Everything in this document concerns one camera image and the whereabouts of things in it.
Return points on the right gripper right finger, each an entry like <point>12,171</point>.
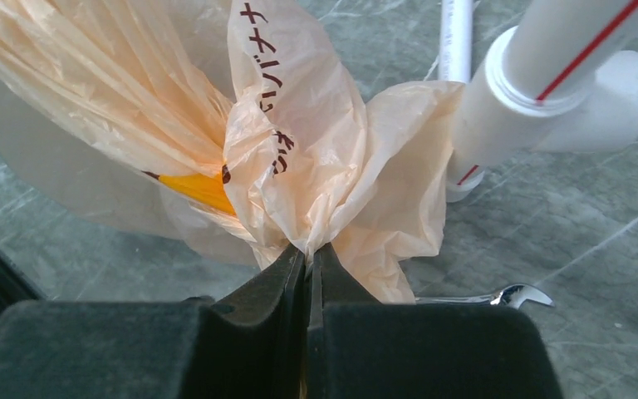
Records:
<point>358,347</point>

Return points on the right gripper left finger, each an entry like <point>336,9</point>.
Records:
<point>246,345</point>

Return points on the orange plastic bag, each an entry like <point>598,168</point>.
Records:
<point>230,125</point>

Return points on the silver combination wrench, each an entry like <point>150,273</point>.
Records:
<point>511,296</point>

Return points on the white PVC pipe stand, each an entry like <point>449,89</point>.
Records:
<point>562,80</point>

